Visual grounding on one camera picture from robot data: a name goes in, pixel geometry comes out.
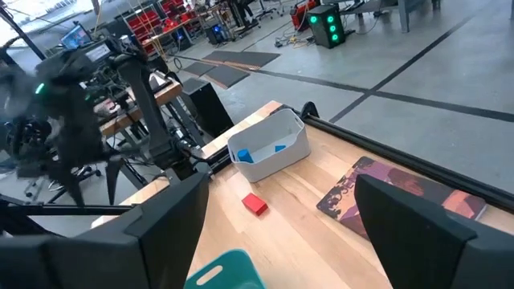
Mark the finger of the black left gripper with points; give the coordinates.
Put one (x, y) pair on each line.
(113, 176)
(72, 184)

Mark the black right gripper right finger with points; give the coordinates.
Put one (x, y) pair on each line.
(433, 257)

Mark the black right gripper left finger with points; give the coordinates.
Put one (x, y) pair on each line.
(120, 261)

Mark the blue cylinder block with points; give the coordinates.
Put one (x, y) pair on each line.
(245, 155)

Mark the red rectangular block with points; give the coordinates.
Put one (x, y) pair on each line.
(254, 202)

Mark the blue triangular block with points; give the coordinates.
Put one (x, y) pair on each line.
(280, 148)

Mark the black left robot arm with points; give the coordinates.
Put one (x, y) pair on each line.
(140, 100)

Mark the monitor with blue screen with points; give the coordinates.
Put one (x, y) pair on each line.
(76, 37)

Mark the wooden workbench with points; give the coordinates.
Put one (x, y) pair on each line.
(168, 92)

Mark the purple red book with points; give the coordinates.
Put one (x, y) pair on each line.
(337, 204)

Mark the black cabinet box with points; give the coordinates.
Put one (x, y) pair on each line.
(209, 108)

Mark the rack of red bins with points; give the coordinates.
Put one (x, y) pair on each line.
(140, 22)

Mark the teal plastic bin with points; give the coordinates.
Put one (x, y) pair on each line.
(245, 269)

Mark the dark floor mat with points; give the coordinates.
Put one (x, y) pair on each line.
(245, 59)
(227, 76)

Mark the white plastic bin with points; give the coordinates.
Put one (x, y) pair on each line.
(277, 164)

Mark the black computer tower green lights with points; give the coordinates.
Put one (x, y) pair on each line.
(321, 36)

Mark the red tool case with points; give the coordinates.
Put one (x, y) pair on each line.
(301, 10)

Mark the black rail corner bracket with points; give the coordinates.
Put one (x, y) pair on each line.
(309, 110)

